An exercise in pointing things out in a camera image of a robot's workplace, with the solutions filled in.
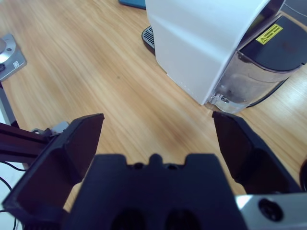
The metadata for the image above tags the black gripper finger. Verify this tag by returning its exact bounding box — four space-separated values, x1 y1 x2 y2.
2 113 105 230
212 111 303 196

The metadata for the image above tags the grey camera mount plate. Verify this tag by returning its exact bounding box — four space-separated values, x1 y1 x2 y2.
31 121 71 138

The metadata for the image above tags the black drip tray metal grille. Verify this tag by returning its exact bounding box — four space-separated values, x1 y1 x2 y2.
141 25 156 55

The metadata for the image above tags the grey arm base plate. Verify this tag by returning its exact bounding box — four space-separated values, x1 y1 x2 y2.
0 33 28 82

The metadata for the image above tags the thin black cable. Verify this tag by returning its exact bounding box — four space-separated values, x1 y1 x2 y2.
0 161 27 172

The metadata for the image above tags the clear water tank black lid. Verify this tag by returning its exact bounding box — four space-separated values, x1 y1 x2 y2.
211 14 307 115

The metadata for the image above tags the teal plastic tray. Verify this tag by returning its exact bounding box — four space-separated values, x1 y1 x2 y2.
118 0 147 11

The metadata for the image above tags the white capsule coffee machine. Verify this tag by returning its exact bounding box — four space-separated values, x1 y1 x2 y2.
145 0 286 106

